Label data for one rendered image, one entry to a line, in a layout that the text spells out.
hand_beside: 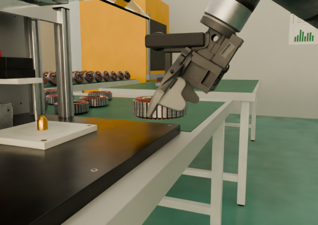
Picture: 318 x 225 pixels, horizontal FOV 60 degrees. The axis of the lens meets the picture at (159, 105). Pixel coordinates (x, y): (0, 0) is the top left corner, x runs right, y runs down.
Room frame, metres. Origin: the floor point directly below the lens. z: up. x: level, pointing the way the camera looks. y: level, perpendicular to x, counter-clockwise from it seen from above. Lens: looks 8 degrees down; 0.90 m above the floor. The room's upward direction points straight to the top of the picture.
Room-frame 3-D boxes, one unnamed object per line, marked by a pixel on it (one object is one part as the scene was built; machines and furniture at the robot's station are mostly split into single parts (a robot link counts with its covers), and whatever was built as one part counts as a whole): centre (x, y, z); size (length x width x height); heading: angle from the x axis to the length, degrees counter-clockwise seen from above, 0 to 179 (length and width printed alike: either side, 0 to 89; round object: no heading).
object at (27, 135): (0.52, 0.23, 0.78); 0.15 x 0.15 x 0.01; 69
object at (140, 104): (0.56, 0.00, 0.82); 0.11 x 0.11 x 0.04
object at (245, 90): (2.70, -0.40, 0.37); 1.85 x 1.10 x 0.75; 159
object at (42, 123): (0.52, 0.23, 0.80); 0.02 x 0.02 x 0.03
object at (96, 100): (1.09, 0.26, 0.77); 0.11 x 0.11 x 0.04
